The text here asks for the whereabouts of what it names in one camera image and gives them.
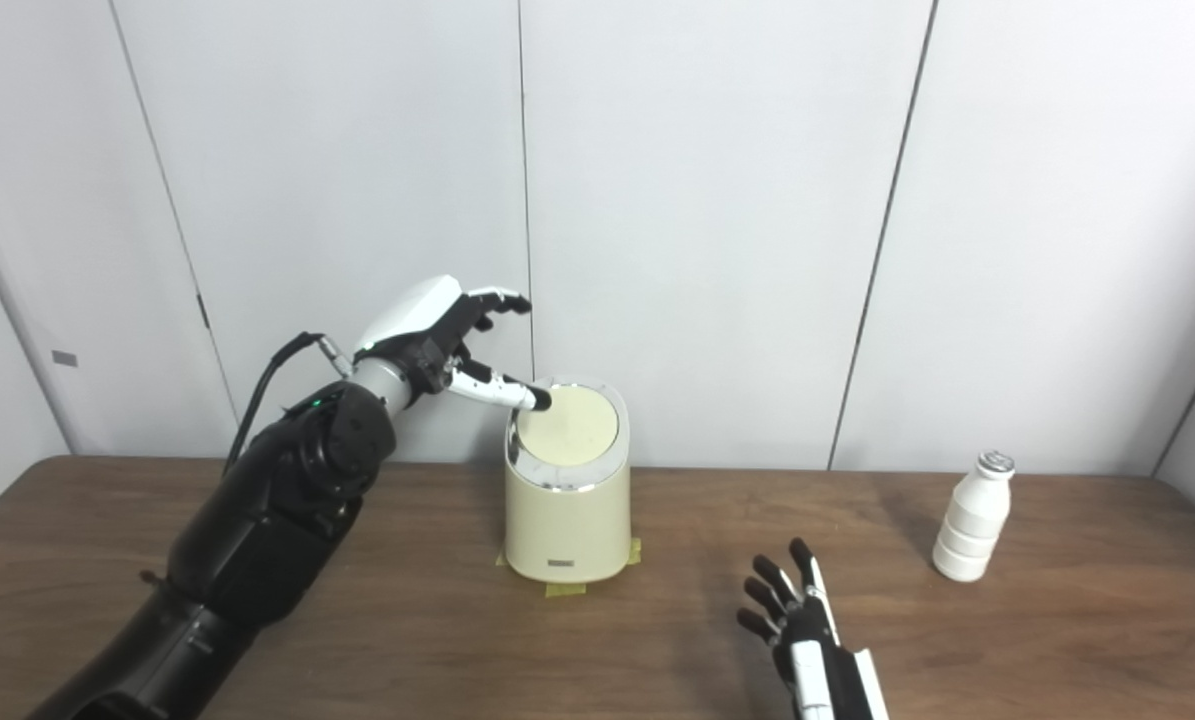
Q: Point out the cream-colored cylindrical bin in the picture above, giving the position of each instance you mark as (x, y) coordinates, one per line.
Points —
(567, 525)

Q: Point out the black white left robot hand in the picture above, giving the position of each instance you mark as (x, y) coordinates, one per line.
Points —
(412, 320)

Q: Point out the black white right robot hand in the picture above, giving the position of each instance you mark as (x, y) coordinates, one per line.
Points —
(817, 670)

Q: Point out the cream round bin lid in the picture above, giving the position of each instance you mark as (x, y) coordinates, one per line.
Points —
(572, 430)

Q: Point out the small white plastic bottle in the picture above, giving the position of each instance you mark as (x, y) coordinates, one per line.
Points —
(972, 525)

